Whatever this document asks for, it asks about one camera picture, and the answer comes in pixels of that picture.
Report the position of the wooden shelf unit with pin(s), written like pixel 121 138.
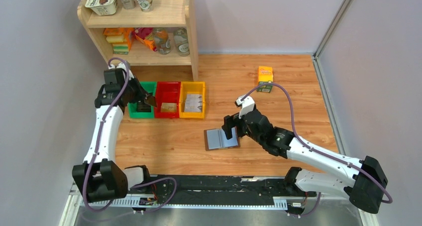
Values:
pixel 166 14

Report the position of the yellow plastic bin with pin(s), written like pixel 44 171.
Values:
pixel 191 88

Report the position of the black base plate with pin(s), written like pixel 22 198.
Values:
pixel 218 190

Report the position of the left glass jar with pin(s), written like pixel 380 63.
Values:
pixel 161 40

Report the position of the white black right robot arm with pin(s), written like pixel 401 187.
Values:
pixel 362 182

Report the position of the orange pink snack bag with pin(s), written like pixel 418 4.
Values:
pixel 145 36

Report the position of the white cards in yellow bin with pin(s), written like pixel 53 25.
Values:
pixel 194 103

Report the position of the green plastic bin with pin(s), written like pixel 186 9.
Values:
pixel 150 87

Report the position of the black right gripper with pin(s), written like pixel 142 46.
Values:
pixel 231 121

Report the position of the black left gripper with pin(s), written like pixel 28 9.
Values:
pixel 141 93

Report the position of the red plastic bin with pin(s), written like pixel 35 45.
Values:
pixel 167 92

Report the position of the black cards in green bin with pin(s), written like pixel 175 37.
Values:
pixel 143 108

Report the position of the glass jar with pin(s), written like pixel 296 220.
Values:
pixel 161 40
pixel 181 41

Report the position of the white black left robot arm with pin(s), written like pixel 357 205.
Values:
pixel 99 178

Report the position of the orange green carton box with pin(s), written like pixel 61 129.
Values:
pixel 265 75

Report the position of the yoghurt tub with chocolate label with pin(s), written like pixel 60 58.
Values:
pixel 102 7

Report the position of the stack of sponges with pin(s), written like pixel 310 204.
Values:
pixel 120 38

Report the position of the tan card in red bin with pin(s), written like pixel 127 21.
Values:
pixel 169 107

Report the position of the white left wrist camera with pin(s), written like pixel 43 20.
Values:
pixel 127 72

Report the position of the right glass jar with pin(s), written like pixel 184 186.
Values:
pixel 181 41

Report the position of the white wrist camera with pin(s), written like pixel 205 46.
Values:
pixel 127 72
pixel 246 105

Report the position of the aluminium frame rail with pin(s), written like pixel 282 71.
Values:
pixel 315 209

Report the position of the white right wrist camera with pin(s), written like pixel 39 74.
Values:
pixel 246 105

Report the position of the brown leather card holder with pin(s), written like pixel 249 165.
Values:
pixel 215 139

